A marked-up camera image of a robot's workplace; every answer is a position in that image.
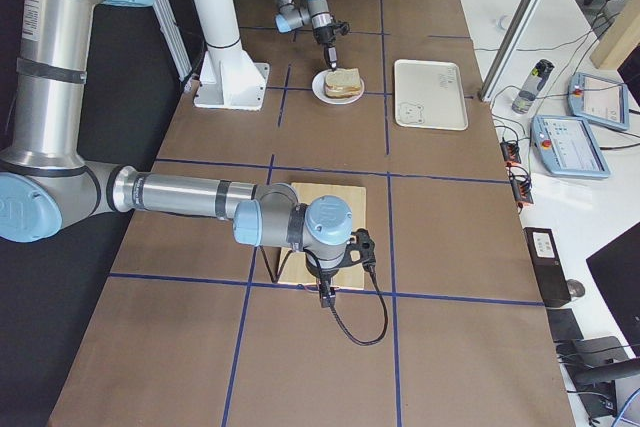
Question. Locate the teach pendant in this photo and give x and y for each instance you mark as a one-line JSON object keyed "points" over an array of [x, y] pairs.
{"points": [[601, 101], [567, 147]]}

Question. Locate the orange black connector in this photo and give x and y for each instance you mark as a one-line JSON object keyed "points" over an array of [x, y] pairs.
{"points": [[521, 189], [511, 153]]}

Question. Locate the toast with fried egg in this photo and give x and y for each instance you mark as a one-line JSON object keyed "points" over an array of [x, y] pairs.
{"points": [[342, 92]]}

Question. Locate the black desk device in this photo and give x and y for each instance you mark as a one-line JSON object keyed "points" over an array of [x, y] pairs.
{"points": [[602, 374]]}

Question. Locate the black power supply box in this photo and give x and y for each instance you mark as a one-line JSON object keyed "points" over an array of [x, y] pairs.
{"points": [[547, 266]]}

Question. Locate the far teach pendant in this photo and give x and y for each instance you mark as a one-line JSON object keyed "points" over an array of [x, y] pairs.
{"points": [[601, 101]]}

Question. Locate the orange black connector upper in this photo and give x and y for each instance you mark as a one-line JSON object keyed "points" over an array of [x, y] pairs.
{"points": [[511, 153]]}

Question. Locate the wooden cutting board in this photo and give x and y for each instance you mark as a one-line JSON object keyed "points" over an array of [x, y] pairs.
{"points": [[295, 271]]}

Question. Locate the clear water bottle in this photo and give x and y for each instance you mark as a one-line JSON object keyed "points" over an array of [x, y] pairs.
{"points": [[532, 86]]}

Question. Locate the white round plate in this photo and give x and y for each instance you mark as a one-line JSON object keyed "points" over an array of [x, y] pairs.
{"points": [[317, 88]]}

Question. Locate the black monitor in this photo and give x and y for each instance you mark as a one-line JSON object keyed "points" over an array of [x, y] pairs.
{"points": [[615, 270]]}

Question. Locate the wooden block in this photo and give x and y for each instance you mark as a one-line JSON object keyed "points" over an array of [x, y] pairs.
{"points": [[620, 39]]}

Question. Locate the aluminium side rail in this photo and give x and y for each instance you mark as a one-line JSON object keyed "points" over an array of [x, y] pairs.
{"points": [[172, 36]]}

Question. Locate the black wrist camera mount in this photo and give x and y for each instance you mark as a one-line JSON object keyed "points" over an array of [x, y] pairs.
{"points": [[361, 250]]}

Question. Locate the aluminium frame post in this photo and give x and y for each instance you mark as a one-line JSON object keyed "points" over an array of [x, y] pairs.
{"points": [[515, 31]]}

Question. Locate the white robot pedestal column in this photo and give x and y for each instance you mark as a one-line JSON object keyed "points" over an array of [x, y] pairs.
{"points": [[229, 79]]}

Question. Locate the white bread slice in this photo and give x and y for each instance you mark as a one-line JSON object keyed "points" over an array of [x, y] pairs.
{"points": [[343, 76]]}

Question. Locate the near teach pendant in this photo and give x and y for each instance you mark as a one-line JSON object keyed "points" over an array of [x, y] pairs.
{"points": [[567, 147]]}

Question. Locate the white tray with bear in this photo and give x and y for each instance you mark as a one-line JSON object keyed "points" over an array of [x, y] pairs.
{"points": [[429, 95]]}

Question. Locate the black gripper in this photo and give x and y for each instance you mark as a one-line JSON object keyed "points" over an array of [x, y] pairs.
{"points": [[325, 36], [320, 271]]}

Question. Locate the orange black connector lower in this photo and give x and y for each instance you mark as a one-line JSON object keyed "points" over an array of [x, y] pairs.
{"points": [[521, 189]]}

